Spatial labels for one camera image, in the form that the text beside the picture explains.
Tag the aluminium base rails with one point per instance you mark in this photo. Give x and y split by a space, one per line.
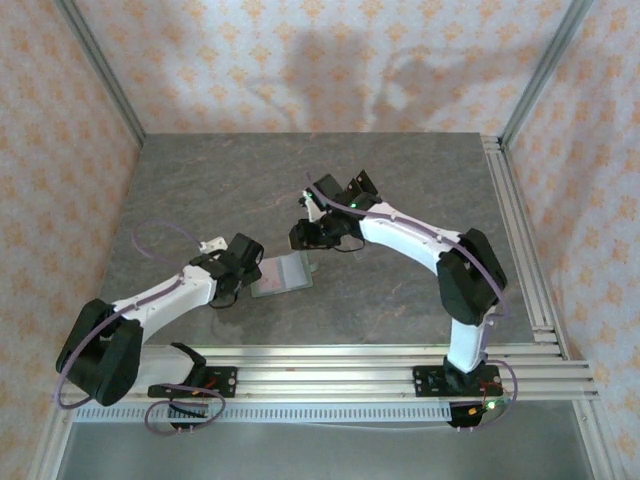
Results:
325 380

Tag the aluminium side rail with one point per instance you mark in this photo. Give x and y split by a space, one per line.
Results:
511 200

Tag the green card holder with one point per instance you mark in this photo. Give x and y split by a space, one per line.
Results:
292 272

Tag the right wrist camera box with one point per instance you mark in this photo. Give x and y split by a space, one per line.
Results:
313 207

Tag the aluminium frame leg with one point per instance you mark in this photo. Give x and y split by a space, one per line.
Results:
50 450
600 450

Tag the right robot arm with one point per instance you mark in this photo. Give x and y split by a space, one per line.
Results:
400 235

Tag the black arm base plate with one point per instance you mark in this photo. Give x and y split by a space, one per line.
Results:
425 382
227 382

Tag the black controller board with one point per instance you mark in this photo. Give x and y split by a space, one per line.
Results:
190 411

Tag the black credit card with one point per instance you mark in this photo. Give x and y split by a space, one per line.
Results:
365 181
350 187

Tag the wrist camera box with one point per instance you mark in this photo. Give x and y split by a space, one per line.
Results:
214 244
313 207

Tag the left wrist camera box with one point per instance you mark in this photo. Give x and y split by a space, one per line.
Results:
214 244

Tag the grey metal lower panel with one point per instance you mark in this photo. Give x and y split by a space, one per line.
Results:
325 455

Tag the pale pink credit card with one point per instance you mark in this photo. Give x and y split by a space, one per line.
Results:
272 275

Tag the aluminium frame post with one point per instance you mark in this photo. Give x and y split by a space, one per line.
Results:
104 75
544 75

